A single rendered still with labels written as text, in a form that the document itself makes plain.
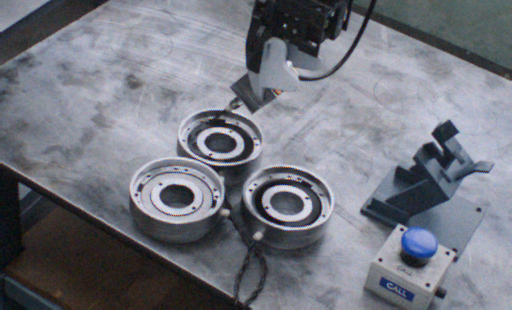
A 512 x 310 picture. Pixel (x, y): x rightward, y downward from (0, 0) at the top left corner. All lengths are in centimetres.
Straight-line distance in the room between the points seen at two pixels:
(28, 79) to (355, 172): 44
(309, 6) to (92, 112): 38
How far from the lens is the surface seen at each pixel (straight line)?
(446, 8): 268
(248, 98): 100
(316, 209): 100
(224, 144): 109
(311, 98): 120
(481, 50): 270
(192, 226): 95
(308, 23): 90
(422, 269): 95
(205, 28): 131
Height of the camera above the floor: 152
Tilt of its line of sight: 39 degrees down
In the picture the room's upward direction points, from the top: 11 degrees clockwise
